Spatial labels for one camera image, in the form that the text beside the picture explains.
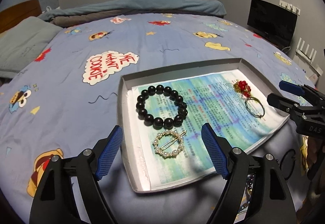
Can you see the red bead gold ornament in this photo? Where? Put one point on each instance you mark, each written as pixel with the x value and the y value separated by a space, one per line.
pixel 243 88

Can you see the wooden headboard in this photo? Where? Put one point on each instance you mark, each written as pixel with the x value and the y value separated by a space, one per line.
pixel 13 15

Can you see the blue cartoon print bedspread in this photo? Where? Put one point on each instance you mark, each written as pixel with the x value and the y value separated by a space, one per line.
pixel 48 105

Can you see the white wall hook rack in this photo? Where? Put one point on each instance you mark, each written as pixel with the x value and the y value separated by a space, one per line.
pixel 290 7

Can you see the thin silver-green bangle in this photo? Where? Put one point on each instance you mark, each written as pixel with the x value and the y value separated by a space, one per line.
pixel 254 107

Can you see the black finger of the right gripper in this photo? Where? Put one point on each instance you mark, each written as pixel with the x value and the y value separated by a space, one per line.
pixel 281 103

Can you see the white wifi router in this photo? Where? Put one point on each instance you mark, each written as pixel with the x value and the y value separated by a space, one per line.
pixel 308 54

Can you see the round pearl hair clip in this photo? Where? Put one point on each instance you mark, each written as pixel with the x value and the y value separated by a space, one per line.
pixel 173 147

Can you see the grey shallow cardboard tray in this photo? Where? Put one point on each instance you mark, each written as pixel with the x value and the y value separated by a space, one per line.
pixel 130 147

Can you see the folded blue grey blanket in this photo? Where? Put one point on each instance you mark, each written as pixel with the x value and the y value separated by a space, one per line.
pixel 92 12

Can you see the black flat monitor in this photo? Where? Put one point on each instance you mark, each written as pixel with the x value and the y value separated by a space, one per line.
pixel 275 23

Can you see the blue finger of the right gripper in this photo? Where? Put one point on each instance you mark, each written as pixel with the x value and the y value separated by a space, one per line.
pixel 291 88

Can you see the grey-green pillow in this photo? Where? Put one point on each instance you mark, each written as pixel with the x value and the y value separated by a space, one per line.
pixel 24 43

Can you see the printed blue-green paper sheet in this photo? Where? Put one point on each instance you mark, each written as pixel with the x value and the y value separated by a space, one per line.
pixel 211 99

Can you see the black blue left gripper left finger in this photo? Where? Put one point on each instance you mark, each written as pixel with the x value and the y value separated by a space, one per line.
pixel 54 200

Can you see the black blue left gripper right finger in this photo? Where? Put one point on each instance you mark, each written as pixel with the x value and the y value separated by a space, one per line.
pixel 270 201

